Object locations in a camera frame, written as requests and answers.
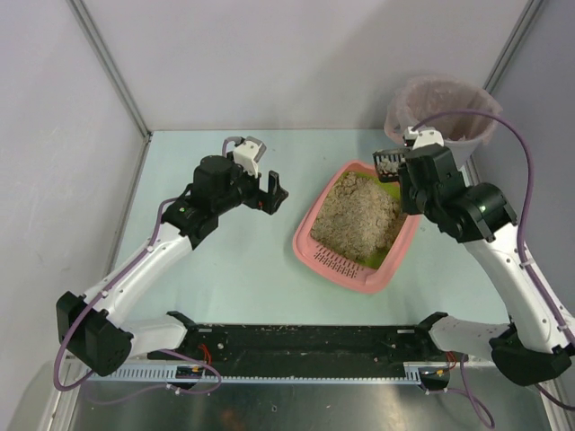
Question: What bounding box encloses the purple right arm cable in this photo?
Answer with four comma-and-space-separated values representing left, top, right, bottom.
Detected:
411, 110, 575, 427

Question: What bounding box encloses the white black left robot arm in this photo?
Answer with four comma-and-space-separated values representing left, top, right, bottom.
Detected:
56, 154, 288, 376

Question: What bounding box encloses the beige cat litter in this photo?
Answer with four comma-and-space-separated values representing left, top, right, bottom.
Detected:
311, 172, 406, 266

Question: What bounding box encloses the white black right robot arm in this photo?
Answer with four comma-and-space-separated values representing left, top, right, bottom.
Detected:
398, 144, 574, 386

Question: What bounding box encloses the pink bin liner bag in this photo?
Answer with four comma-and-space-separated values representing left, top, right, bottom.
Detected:
384, 75, 502, 145

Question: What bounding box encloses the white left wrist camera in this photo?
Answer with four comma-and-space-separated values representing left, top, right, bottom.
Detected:
232, 136, 267, 178

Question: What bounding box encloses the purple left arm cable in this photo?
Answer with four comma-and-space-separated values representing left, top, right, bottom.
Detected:
52, 136, 246, 408

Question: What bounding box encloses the slotted grey cable duct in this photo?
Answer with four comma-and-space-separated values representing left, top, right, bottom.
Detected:
89, 361, 451, 385

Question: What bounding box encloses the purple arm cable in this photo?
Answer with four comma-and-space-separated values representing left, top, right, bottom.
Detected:
411, 110, 575, 427
52, 136, 246, 408

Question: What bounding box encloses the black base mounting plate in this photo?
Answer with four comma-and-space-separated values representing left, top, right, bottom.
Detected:
175, 324, 450, 377

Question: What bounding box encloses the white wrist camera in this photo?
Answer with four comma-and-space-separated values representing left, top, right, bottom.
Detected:
402, 127, 445, 150
232, 136, 267, 178

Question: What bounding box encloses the right aluminium corner post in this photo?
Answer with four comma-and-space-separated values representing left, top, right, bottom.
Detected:
483, 0, 549, 93

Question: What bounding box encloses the grey waste bin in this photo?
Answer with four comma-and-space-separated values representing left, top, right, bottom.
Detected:
444, 138, 482, 169

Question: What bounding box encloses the black slotted litter scoop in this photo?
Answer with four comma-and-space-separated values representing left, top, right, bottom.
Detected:
372, 147, 411, 183

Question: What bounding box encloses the left aluminium corner post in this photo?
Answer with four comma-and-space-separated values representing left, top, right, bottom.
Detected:
66, 0, 151, 140

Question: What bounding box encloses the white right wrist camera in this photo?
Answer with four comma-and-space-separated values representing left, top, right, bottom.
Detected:
402, 127, 445, 150

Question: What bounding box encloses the aluminium corner post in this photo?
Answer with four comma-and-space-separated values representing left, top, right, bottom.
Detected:
66, 0, 151, 140
483, 0, 549, 93

